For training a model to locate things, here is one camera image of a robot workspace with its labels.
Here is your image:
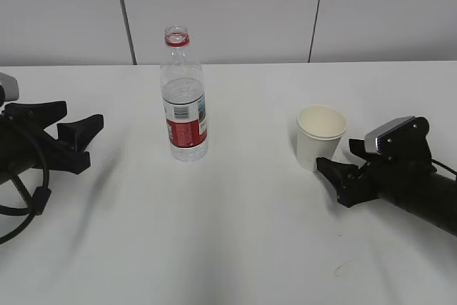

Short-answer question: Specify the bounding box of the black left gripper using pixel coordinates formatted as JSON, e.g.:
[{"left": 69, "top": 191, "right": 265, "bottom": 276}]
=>
[{"left": 1, "top": 101, "right": 104, "bottom": 186}]

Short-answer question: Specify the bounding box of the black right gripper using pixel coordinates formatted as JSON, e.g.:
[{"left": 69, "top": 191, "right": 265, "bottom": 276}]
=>
[{"left": 316, "top": 139, "right": 436, "bottom": 207}]

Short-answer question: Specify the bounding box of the white paper cup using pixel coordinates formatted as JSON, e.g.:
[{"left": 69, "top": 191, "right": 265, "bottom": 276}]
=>
[{"left": 296, "top": 105, "right": 347, "bottom": 172}]

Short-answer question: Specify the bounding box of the clear water bottle red label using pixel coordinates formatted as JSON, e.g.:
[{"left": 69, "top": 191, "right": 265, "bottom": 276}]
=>
[{"left": 160, "top": 26, "right": 208, "bottom": 162}]

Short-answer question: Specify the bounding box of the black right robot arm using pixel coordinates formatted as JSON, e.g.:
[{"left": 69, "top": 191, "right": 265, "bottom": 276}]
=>
[{"left": 316, "top": 139, "right": 456, "bottom": 235}]

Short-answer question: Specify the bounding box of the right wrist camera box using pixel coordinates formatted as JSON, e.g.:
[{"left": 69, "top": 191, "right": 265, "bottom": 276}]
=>
[{"left": 364, "top": 116, "right": 431, "bottom": 162}]

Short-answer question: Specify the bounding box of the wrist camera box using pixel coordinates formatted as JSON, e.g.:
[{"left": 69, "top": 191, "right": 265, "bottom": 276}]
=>
[
  {"left": 364, "top": 116, "right": 431, "bottom": 162},
  {"left": 0, "top": 72, "right": 19, "bottom": 105}
]

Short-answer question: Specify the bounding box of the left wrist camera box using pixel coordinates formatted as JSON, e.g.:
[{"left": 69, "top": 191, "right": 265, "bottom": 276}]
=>
[{"left": 0, "top": 72, "right": 19, "bottom": 105}]

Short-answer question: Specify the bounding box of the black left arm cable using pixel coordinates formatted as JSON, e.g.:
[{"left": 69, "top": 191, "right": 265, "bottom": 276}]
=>
[{"left": 0, "top": 119, "right": 53, "bottom": 245}]

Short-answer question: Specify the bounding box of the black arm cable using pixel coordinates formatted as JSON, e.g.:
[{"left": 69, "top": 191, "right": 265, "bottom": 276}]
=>
[
  {"left": 430, "top": 159, "right": 457, "bottom": 181},
  {"left": 0, "top": 119, "right": 53, "bottom": 245}
]

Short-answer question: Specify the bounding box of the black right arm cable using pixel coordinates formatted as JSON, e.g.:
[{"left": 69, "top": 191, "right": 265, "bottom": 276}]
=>
[{"left": 430, "top": 159, "right": 457, "bottom": 181}]

